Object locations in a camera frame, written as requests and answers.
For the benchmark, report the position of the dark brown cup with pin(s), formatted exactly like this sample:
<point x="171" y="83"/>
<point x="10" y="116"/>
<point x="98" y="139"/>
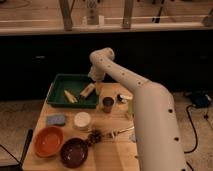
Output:
<point x="108" y="103"/>

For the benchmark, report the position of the orange bowl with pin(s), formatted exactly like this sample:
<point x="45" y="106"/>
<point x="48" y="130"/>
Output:
<point x="48" y="141"/>

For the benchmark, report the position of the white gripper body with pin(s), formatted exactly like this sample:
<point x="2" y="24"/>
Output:
<point x="96" y="74"/>

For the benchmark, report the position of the white round container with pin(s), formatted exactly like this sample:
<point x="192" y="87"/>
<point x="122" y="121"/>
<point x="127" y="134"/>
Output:
<point x="82" y="120"/>

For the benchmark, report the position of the grey blue sponge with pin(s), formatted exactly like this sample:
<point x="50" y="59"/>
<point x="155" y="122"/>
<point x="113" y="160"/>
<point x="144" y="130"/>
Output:
<point x="58" y="120"/>

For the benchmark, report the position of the beige eraser block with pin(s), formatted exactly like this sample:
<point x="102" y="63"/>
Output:
<point x="87" y="90"/>

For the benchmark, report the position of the wooden table leg right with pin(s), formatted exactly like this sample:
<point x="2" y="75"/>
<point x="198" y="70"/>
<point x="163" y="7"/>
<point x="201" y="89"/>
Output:
<point x="127" y="14"/>

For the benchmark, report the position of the small black white object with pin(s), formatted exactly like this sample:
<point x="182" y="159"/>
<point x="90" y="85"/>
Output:
<point x="123" y="98"/>

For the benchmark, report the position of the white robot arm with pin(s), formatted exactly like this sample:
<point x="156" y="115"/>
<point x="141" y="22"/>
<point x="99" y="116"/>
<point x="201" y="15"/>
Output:
<point x="156" y="129"/>

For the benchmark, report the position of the dark blue floor object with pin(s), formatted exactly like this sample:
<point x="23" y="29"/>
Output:
<point x="200" y="99"/>

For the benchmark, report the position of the dark maroon bowl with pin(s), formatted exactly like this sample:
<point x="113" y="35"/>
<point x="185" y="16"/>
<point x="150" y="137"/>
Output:
<point x="74" y="153"/>

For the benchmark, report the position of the brush with dark bristles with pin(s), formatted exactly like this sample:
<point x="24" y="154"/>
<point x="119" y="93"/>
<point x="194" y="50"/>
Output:
<point x="96" y="135"/>

